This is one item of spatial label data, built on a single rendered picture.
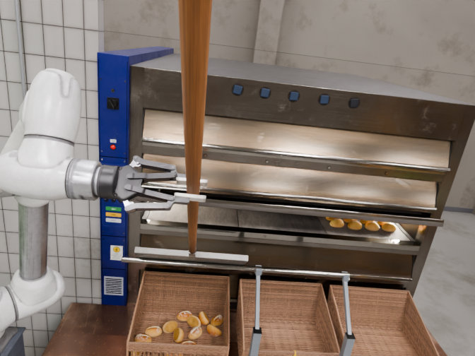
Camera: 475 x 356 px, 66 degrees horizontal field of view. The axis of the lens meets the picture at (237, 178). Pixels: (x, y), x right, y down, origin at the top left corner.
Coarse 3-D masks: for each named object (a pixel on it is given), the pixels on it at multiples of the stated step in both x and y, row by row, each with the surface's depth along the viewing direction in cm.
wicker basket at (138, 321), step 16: (144, 272) 230; (160, 272) 232; (144, 288) 232; (160, 288) 233; (192, 288) 235; (224, 288) 237; (160, 304) 234; (192, 304) 236; (208, 304) 236; (144, 320) 227; (160, 320) 229; (176, 320) 230; (224, 320) 233; (128, 336) 195; (160, 336) 217; (208, 336) 221; (224, 336) 222; (128, 352) 195; (144, 352) 204; (160, 352) 196; (176, 352) 196; (192, 352) 197; (208, 352) 197; (224, 352) 198
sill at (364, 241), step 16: (144, 224) 222; (160, 224) 224; (176, 224) 226; (288, 240) 230; (304, 240) 231; (320, 240) 232; (336, 240) 232; (352, 240) 233; (368, 240) 235; (384, 240) 238; (400, 240) 241
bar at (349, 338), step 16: (128, 256) 189; (256, 272) 192; (272, 272) 194; (288, 272) 194; (304, 272) 195; (320, 272) 196; (336, 272) 198; (256, 288) 190; (256, 304) 187; (256, 320) 183; (256, 336) 180; (352, 336) 184; (256, 352) 184
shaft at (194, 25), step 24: (192, 0) 30; (192, 24) 33; (192, 48) 36; (192, 72) 39; (192, 96) 44; (192, 120) 49; (192, 144) 57; (192, 168) 66; (192, 192) 80; (192, 216) 100; (192, 240) 135
